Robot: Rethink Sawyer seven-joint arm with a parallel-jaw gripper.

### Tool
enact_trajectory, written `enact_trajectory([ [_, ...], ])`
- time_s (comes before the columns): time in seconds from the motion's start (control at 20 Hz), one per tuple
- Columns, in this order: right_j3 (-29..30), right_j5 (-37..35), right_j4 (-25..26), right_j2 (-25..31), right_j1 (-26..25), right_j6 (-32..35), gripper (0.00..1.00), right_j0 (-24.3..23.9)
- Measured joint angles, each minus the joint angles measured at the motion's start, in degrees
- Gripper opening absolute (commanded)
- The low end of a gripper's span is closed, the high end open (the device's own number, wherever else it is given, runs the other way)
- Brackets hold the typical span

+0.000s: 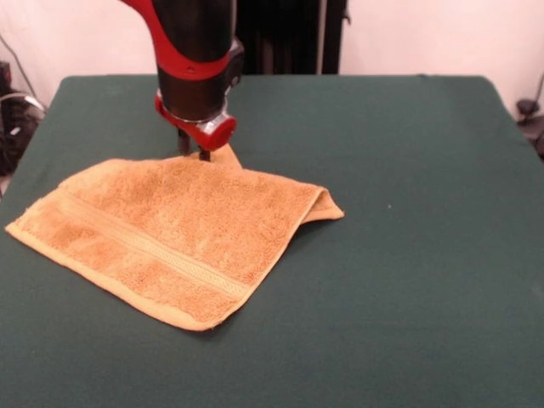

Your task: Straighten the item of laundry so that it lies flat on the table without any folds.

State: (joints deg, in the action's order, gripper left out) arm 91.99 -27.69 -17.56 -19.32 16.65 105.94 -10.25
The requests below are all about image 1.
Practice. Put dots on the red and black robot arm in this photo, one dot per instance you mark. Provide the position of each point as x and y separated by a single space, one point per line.
191 51

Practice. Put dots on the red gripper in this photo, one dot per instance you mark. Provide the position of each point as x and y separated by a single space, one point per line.
212 134

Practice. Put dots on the dark green table cloth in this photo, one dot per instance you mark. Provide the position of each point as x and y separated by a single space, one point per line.
382 276

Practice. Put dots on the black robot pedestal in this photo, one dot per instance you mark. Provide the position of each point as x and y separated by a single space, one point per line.
293 38

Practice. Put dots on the orange terry towel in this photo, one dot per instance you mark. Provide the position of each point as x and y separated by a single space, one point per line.
170 221

